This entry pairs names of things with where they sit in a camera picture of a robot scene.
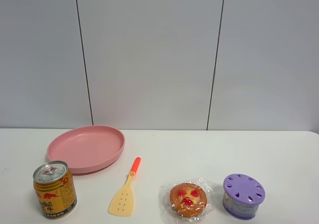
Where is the purple lidded air freshener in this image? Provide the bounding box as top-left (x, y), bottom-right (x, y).
top-left (222, 174), bottom-right (266, 220)

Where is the pink round plate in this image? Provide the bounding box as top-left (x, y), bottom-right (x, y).
top-left (47, 125), bottom-right (125, 175)

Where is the wrapped fruit tart pastry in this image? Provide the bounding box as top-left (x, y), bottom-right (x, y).
top-left (159, 178), bottom-right (215, 224)

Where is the gold Red Bull can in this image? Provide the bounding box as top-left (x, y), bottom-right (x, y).
top-left (33, 161), bottom-right (77, 220)

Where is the yellow spatula orange handle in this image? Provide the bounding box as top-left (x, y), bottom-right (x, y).
top-left (108, 157), bottom-right (141, 217)

